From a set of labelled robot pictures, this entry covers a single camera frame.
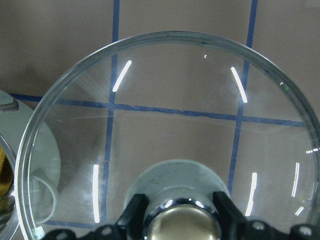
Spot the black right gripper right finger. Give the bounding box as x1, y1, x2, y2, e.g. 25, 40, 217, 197
212, 191, 320, 240

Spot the glass pot lid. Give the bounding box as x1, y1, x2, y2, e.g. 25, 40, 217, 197
15, 31, 320, 240

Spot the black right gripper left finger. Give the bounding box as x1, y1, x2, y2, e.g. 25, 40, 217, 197
44, 193, 151, 240

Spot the pale green steel pot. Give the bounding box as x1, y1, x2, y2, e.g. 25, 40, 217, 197
0, 91, 61, 240

